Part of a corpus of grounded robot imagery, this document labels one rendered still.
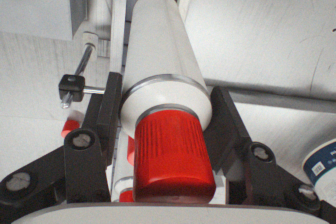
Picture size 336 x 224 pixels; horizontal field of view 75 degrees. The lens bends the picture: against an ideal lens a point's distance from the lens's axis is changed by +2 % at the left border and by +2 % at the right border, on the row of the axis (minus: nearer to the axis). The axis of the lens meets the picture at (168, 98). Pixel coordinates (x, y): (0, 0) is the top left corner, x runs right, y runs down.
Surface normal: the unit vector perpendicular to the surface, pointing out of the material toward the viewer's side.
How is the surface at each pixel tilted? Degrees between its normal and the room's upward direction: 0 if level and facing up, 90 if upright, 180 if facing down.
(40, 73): 0
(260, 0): 0
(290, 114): 0
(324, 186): 90
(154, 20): 90
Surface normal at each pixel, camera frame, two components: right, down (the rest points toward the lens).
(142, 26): -0.49, -0.65
